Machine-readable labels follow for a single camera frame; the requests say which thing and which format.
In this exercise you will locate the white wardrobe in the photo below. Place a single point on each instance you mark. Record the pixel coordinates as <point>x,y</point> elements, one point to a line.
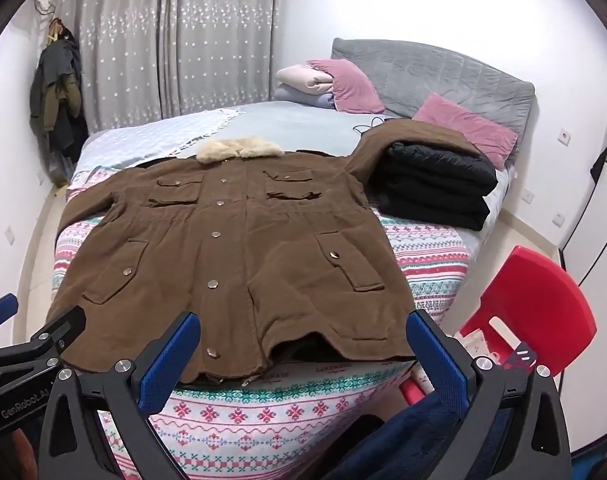
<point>603,260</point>

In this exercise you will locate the grey bed sheet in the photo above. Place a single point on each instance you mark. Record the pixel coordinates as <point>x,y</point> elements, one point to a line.
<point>303,125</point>

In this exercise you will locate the brown coat with fur collar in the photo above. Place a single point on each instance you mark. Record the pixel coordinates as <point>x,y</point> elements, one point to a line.
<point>233,240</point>

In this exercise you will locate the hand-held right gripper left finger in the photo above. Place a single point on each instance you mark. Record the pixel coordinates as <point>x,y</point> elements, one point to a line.
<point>167,365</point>

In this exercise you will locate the folded black jacket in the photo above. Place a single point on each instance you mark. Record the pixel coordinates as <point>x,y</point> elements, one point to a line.
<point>433,185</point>

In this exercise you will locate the pink cloth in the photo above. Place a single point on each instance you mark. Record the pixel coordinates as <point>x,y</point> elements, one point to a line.
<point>463,125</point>

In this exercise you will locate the pink pillow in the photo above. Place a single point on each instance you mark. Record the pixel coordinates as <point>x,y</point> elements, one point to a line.
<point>353,87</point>

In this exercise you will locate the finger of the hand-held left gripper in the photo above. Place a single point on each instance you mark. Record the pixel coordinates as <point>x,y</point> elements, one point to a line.
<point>58,330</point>
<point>1,306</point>

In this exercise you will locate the red plastic chair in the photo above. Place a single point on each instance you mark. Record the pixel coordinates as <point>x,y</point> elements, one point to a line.
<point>533,300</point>

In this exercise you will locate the grey blanket on floor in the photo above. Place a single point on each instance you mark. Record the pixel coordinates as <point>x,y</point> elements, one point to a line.
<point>433,75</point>

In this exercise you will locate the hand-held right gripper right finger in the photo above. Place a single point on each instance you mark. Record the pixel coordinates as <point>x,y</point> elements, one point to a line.
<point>439,365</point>

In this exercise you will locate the folded beige blanket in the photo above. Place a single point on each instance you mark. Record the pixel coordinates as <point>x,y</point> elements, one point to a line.
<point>303,79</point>

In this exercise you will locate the white wall socket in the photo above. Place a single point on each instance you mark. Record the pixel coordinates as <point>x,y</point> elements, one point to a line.
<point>565,136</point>
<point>8,234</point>
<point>559,219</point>
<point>527,195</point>

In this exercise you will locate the person's dark blue clothing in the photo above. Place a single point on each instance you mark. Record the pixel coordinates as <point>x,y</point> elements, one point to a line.
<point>408,440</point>

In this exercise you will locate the grey star-patterned curtain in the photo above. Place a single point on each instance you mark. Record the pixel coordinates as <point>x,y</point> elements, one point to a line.
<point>183,35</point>

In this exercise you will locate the hanging dark clothes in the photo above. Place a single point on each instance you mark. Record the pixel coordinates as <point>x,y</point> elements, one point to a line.
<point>58,100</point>

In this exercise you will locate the grey checked tasselled throw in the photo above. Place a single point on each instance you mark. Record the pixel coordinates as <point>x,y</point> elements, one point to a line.
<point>148,135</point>

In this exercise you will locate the red and green patterned bedspread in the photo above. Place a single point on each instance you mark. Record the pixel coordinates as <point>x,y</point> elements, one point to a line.
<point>263,410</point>

